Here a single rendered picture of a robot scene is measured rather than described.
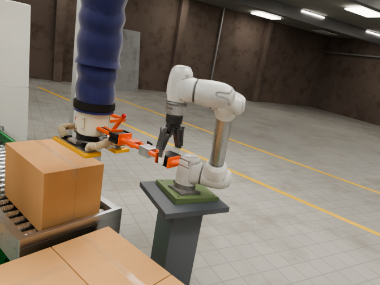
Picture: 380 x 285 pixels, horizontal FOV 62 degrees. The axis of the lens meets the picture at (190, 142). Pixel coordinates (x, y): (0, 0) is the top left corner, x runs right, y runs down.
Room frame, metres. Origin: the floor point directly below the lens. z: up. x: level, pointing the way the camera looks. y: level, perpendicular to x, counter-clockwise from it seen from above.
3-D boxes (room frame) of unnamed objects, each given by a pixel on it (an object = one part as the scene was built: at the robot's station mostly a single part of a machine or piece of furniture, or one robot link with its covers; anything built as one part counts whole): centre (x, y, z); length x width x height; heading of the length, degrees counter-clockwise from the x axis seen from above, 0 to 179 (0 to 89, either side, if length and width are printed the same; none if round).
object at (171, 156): (1.36, 0.09, 1.26); 0.08 x 0.07 x 0.05; 53
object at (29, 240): (1.77, 0.63, 0.58); 0.70 x 0.03 x 0.06; 142
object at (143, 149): (1.45, 0.19, 1.26); 0.07 x 0.07 x 0.04; 53
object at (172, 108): (1.37, 0.09, 1.50); 0.09 x 0.09 x 0.06
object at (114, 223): (1.77, 0.62, 0.47); 0.70 x 0.03 x 0.15; 142
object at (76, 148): (1.66, 0.62, 1.16); 0.34 x 0.10 x 0.05; 53
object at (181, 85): (1.37, 0.07, 1.61); 0.13 x 0.11 x 0.16; 79
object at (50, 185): (2.00, 0.90, 0.75); 0.60 x 0.40 x 0.40; 50
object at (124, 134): (1.58, 0.36, 1.27); 0.10 x 0.08 x 0.06; 143
